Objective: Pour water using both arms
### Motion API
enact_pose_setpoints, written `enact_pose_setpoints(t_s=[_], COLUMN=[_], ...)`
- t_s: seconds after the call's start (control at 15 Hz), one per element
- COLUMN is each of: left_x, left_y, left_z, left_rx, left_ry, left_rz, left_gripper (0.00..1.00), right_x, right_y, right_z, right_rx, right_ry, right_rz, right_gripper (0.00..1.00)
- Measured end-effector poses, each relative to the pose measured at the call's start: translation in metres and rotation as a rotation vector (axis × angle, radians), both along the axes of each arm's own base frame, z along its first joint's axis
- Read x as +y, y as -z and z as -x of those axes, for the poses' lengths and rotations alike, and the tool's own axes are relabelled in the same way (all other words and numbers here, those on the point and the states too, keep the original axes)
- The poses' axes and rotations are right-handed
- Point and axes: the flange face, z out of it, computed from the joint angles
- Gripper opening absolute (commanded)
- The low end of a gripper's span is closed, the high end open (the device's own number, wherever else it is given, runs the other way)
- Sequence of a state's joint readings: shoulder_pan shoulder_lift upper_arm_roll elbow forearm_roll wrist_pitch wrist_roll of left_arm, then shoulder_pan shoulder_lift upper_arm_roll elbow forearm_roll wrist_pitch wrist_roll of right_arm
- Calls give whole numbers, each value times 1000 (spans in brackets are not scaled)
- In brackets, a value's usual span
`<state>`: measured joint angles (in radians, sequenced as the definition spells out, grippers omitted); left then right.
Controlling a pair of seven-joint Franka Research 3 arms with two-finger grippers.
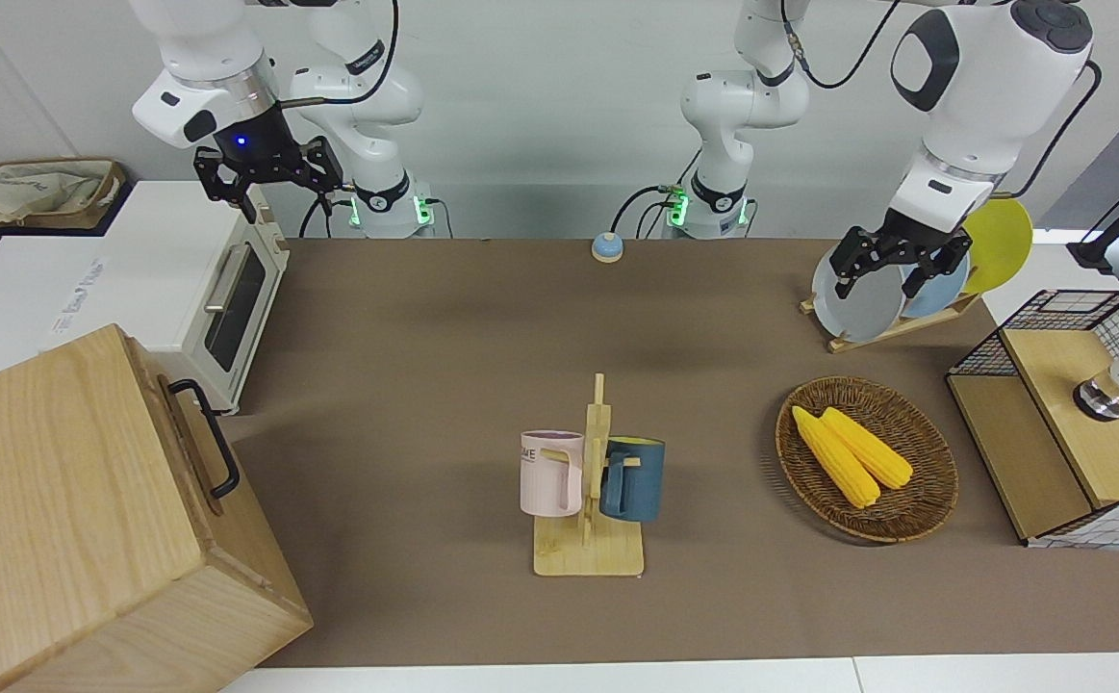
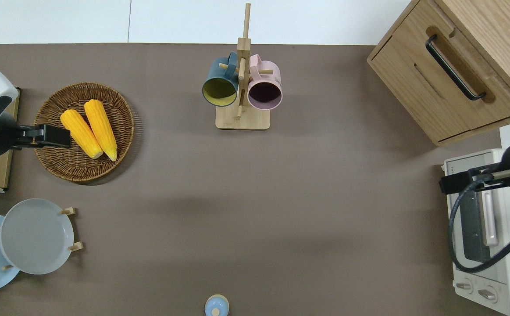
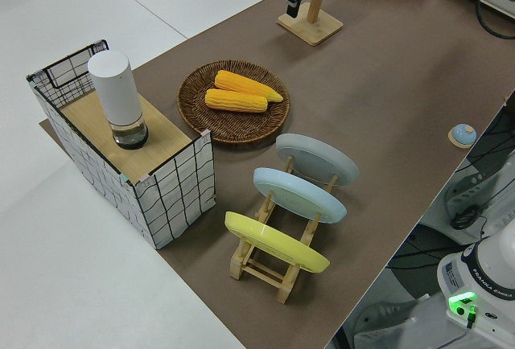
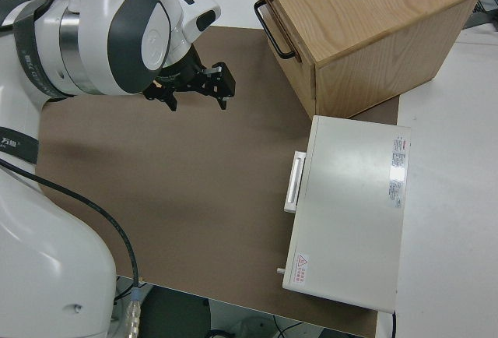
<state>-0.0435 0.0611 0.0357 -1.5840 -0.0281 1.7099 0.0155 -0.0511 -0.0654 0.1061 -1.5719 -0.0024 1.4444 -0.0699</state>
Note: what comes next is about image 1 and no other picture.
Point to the wooden plate rack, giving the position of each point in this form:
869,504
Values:
891,332

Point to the brown table mat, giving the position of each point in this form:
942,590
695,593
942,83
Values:
424,337

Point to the white toaster oven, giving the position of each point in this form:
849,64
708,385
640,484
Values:
174,260

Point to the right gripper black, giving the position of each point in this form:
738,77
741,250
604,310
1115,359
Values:
251,144

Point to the beige paper bag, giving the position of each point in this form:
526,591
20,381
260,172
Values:
30,191

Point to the brown wicker basket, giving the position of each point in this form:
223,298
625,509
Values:
905,515

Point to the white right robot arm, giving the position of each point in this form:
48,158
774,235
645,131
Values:
203,48

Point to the yellow plate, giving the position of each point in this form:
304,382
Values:
1002,241

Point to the dark blue mug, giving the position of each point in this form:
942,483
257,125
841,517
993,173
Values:
641,481

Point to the wooden cabinet box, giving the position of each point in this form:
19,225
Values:
59,520

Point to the wooden mug rack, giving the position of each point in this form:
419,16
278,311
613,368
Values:
588,553

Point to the light blue plate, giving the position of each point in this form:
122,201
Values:
939,294

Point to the yellow corn cob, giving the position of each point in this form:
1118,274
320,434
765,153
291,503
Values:
838,462
877,452

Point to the grey plate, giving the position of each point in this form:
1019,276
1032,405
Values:
862,308

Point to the pink mug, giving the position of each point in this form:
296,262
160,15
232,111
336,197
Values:
547,476

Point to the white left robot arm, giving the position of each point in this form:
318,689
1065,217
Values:
992,77

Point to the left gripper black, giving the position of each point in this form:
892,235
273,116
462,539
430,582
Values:
915,241

